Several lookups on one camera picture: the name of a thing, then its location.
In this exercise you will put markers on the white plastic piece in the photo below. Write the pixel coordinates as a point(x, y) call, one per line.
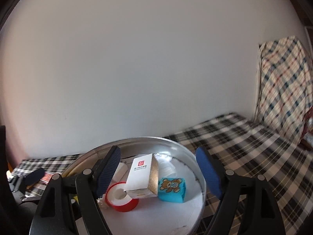
point(121, 172)

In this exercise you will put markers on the rose gold box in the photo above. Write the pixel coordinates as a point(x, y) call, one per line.
point(47, 177)

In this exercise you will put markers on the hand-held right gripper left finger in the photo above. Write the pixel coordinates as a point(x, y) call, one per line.
point(108, 173)

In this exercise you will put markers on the round metal tin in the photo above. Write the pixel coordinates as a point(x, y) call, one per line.
point(146, 144)

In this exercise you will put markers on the red tape roll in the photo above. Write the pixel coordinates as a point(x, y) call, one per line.
point(122, 206)

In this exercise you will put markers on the blue bear toy block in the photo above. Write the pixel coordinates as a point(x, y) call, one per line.
point(171, 195)

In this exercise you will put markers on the brown wooden wardrobe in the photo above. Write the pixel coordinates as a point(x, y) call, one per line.
point(307, 24)

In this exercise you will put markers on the clear plastic piece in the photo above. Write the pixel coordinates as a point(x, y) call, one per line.
point(166, 166)

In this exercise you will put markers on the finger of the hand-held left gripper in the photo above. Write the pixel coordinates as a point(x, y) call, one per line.
point(34, 176)

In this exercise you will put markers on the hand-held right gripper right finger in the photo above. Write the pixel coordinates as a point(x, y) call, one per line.
point(210, 173)

